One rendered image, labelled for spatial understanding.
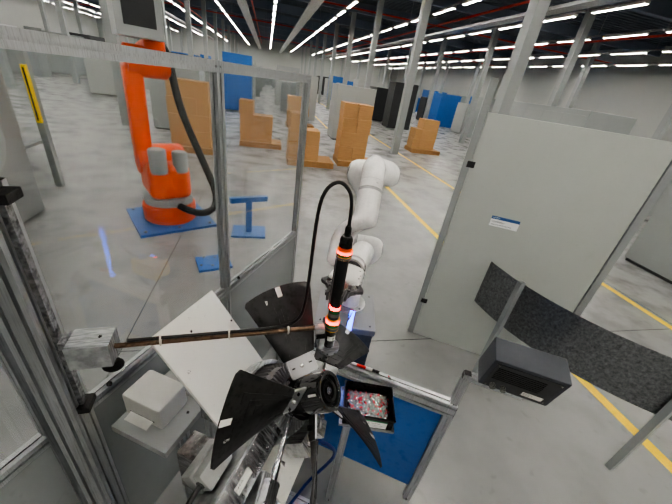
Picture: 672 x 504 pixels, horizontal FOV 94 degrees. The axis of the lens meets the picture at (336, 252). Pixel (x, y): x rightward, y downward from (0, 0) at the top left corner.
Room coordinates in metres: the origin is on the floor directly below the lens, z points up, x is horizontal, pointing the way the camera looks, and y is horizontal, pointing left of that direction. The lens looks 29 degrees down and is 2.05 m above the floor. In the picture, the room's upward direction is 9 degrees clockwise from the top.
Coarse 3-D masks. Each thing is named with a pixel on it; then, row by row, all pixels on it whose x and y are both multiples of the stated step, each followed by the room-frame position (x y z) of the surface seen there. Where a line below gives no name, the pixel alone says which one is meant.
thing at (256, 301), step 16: (272, 288) 0.80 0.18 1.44; (288, 288) 0.82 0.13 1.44; (304, 288) 0.85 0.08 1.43; (256, 304) 0.75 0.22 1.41; (272, 304) 0.76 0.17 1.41; (288, 304) 0.78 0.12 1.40; (256, 320) 0.72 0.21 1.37; (272, 320) 0.74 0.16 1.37; (288, 320) 0.75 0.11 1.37; (304, 320) 0.77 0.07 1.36; (272, 336) 0.71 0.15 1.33; (288, 336) 0.72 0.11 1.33; (304, 336) 0.73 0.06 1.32; (288, 352) 0.69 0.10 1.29; (304, 352) 0.70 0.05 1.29
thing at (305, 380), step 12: (324, 372) 0.66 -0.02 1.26; (288, 384) 0.64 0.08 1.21; (300, 384) 0.64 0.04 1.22; (312, 384) 0.62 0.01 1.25; (324, 384) 0.63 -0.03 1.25; (336, 384) 0.67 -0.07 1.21; (324, 396) 0.60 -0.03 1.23; (336, 396) 0.64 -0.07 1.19; (300, 408) 0.61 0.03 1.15; (312, 408) 0.58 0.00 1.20; (324, 408) 0.57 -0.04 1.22; (336, 408) 0.60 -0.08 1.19; (300, 420) 0.59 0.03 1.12
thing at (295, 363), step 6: (306, 354) 0.71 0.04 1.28; (312, 354) 0.71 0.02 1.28; (294, 360) 0.69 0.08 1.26; (300, 360) 0.69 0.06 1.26; (306, 360) 0.70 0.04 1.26; (312, 360) 0.70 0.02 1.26; (288, 366) 0.67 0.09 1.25; (294, 366) 0.68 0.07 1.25; (306, 366) 0.68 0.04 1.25; (312, 366) 0.69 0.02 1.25; (294, 372) 0.67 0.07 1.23; (300, 372) 0.67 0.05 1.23; (306, 372) 0.67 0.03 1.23; (294, 378) 0.66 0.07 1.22
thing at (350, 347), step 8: (344, 328) 0.97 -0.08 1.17; (336, 336) 0.91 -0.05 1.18; (344, 336) 0.93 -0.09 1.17; (352, 336) 0.95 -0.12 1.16; (344, 344) 0.88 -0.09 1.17; (352, 344) 0.90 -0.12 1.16; (360, 344) 0.92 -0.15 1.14; (320, 352) 0.81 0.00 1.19; (344, 352) 0.84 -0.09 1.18; (352, 352) 0.85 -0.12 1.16; (360, 352) 0.88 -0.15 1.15; (320, 360) 0.77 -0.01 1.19; (328, 360) 0.78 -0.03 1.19; (336, 360) 0.79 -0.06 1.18; (344, 360) 0.80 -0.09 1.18; (352, 360) 0.81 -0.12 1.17
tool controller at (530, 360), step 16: (496, 352) 0.90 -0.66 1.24; (512, 352) 0.90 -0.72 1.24; (528, 352) 0.91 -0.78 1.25; (544, 352) 0.92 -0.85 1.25; (480, 368) 0.95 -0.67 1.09; (496, 368) 0.87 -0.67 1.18; (512, 368) 0.85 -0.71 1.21; (528, 368) 0.85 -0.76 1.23; (544, 368) 0.85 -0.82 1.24; (560, 368) 0.86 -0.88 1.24; (496, 384) 0.89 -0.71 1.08; (512, 384) 0.86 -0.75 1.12; (528, 384) 0.84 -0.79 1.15; (544, 384) 0.82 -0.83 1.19; (560, 384) 0.81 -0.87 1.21; (544, 400) 0.84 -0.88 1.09
